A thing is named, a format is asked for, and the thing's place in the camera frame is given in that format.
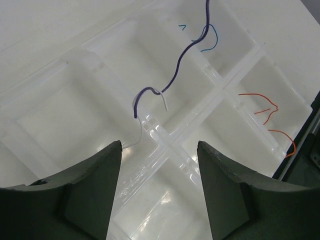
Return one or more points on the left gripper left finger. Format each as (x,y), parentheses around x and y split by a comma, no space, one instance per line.
(73,204)

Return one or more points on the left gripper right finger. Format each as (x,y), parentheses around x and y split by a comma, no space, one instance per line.
(243,204)

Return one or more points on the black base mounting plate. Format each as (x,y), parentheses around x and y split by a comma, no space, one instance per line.
(303,168)

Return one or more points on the white six-compartment tray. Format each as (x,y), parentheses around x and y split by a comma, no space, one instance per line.
(157,75)

